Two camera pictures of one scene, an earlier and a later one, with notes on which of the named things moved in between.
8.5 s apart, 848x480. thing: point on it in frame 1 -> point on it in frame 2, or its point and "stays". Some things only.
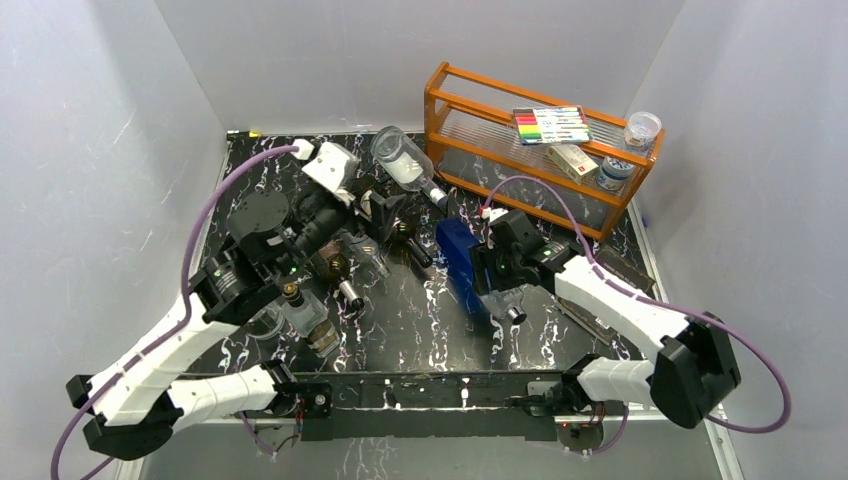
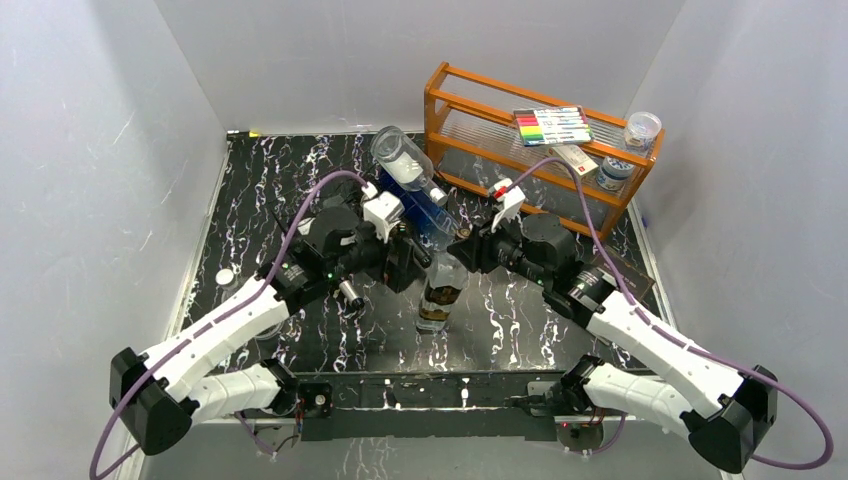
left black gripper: [346, 211] -> [398, 277]
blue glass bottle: [455, 242] -> [426, 217]
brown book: [619, 268] stays
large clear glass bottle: [407, 162] stays
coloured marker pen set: [552, 124] stays
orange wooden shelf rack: [571, 165] stays
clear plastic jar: [641, 132] stays
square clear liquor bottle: [307, 315] -> [447, 277]
